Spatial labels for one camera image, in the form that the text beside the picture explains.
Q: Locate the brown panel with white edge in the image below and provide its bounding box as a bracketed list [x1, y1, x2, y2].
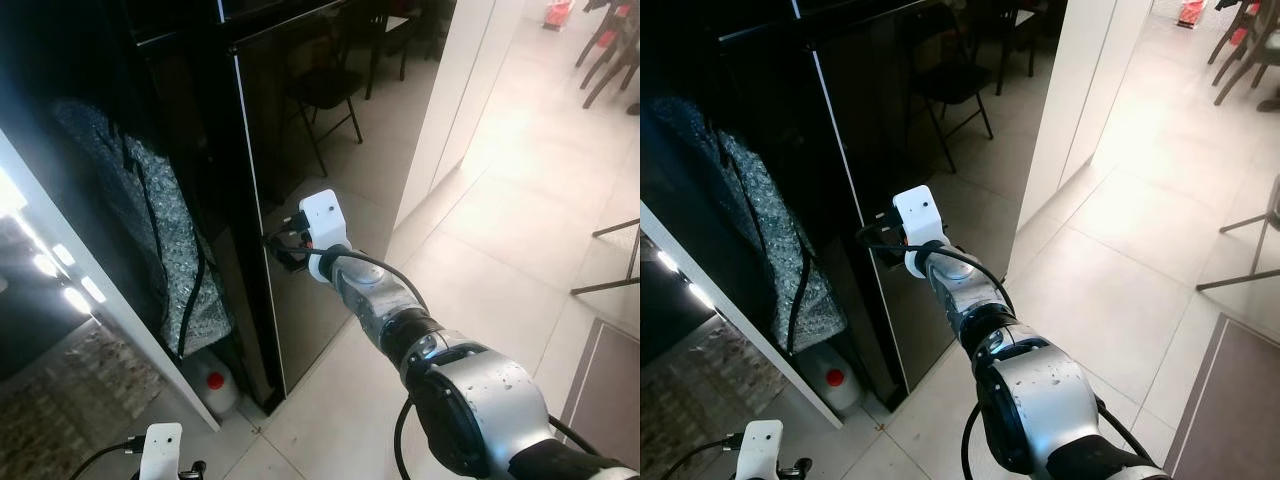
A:
[1165, 313, 1280, 480]
[560, 318, 641, 480]

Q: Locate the brown patterned floor mat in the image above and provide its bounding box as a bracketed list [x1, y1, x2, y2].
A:
[0, 318, 166, 480]
[640, 315, 791, 480]

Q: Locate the tall white cabinet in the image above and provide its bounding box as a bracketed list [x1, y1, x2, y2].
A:
[393, 0, 528, 233]
[1008, 0, 1156, 279]

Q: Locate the glittery grey mesh bag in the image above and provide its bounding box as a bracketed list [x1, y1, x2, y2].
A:
[645, 95, 851, 353]
[50, 98, 236, 359]

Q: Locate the black glass fridge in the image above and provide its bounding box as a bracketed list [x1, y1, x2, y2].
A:
[20, 0, 461, 416]
[640, 0, 1069, 411]

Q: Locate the white bottle with red cap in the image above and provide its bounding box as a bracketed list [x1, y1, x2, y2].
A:
[183, 358, 243, 419]
[800, 345, 866, 413]

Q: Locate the white panel with lights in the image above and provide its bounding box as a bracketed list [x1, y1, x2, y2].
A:
[0, 128, 223, 433]
[640, 200, 846, 429]

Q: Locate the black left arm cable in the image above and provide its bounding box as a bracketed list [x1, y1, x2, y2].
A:
[660, 432, 746, 480]
[68, 435, 151, 480]

